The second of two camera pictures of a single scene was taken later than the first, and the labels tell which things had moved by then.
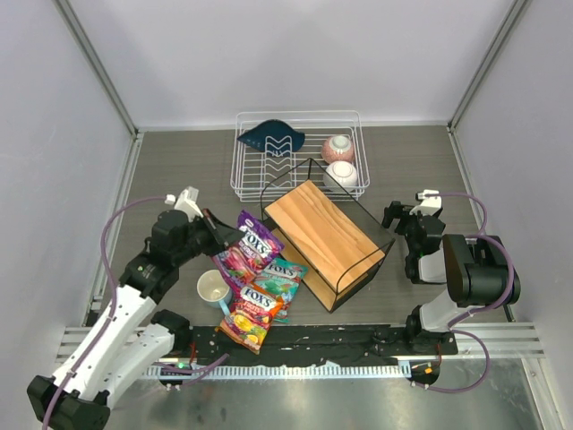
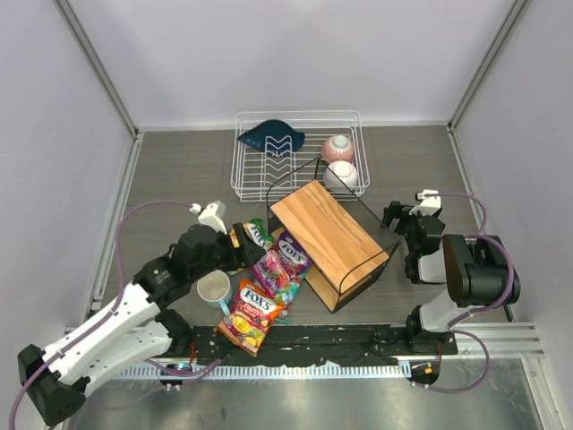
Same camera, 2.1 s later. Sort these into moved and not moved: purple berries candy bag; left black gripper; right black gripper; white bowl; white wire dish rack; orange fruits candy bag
Moved: left black gripper; purple berries candy bag
Not moved: orange fruits candy bag; white wire dish rack; right black gripper; white bowl
